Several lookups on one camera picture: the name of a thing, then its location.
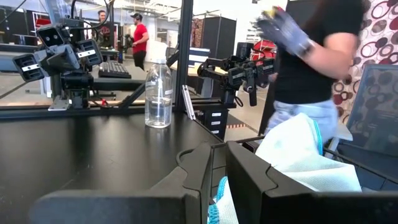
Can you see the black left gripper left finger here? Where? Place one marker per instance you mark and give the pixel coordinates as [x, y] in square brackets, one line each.
[124, 202]

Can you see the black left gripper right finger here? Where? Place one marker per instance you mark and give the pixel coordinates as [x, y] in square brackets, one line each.
[280, 205]

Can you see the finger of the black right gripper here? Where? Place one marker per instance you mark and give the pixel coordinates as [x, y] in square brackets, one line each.
[46, 58]
[69, 57]

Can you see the light blue microfiber towel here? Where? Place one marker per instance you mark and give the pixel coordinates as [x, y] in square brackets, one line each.
[295, 149]

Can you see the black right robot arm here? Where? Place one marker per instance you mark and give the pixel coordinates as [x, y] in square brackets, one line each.
[77, 84]

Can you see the black neighbouring robot arm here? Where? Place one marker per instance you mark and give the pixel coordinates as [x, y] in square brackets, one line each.
[239, 71]

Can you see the person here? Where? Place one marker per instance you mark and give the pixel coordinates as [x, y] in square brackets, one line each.
[140, 40]
[304, 71]
[102, 28]

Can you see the backlit computer keyboard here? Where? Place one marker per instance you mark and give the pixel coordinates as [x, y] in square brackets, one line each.
[113, 70]

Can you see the grey keyboard desk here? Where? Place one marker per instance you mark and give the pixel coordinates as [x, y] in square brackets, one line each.
[124, 84]

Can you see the black drawer cabinet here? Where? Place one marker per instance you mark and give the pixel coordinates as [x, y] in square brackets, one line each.
[214, 121]

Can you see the white leaning strip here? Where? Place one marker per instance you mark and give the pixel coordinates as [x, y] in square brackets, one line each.
[188, 102]

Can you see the white striped box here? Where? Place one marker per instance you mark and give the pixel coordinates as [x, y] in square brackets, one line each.
[199, 56]

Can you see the grey mesh chair back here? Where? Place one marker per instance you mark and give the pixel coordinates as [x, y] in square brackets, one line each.
[376, 109]

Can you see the tall black cabinet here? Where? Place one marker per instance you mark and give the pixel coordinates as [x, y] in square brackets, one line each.
[219, 37]

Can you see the red and black object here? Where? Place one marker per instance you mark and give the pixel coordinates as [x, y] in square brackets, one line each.
[264, 48]

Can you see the person's hand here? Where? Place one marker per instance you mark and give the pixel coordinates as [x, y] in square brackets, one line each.
[280, 28]

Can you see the circle patterned curtain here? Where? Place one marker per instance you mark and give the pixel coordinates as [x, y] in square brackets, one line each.
[379, 31]

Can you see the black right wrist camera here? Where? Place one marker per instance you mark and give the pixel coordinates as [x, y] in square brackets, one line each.
[51, 35]

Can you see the black aluminium table frame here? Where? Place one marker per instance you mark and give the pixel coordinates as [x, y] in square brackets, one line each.
[183, 62]

